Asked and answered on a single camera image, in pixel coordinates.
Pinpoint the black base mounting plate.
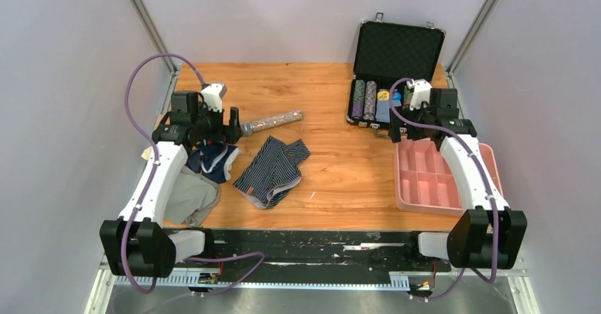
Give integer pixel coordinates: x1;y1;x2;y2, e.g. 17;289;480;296
169;228;453;286

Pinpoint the black poker chip case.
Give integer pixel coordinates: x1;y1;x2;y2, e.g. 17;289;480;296
346;13;446;130

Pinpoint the purple cable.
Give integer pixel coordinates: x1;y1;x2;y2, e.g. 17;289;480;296
120;52;266;296
389;77;500;302

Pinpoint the navy white orange garment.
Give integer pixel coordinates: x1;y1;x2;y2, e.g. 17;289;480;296
186;140;240;184

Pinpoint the navy striped underwear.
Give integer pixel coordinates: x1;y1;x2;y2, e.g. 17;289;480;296
233;136;310;209

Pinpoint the blue playing card deck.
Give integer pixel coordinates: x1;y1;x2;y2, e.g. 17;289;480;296
375;100;391;123

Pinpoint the aluminium frame rail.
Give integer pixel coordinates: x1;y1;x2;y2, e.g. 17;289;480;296
84;259;540;313

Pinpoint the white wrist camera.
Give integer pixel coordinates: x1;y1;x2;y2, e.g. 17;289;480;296
406;79;432;111
201;82;227;113

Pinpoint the glittery silver microphone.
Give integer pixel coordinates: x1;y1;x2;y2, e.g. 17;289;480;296
240;110;303;136

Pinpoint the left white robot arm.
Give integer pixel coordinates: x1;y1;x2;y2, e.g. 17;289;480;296
99;84;242;278

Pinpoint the purple poker chip stack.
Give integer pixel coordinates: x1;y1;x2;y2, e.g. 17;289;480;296
351;79;366;119

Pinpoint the grey cloth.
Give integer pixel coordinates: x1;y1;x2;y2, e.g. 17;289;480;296
164;167;220;227

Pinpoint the grey poker chip stack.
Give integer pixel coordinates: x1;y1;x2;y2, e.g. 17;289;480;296
364;81;377;120

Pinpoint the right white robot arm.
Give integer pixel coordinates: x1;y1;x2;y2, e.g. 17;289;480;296
388;81;527;272

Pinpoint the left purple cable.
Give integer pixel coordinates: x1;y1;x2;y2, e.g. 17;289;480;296
120;52;266;296

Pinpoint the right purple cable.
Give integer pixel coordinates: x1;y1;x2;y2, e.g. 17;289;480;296
389;77;500;302

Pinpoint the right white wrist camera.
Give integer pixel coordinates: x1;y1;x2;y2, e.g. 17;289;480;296
406;79;432;111

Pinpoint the yellow dealer button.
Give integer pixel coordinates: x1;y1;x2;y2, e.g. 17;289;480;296
376;89;390;101

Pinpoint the pink compartment tray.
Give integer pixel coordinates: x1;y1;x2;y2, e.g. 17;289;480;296
393;135;509;217

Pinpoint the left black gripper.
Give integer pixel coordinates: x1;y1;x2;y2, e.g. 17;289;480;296
191;101;243;145

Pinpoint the green poker chip stack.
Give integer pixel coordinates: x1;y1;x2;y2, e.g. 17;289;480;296
403;86;413;108

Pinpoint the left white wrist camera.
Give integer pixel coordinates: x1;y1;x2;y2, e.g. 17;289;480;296
201;82;227;113

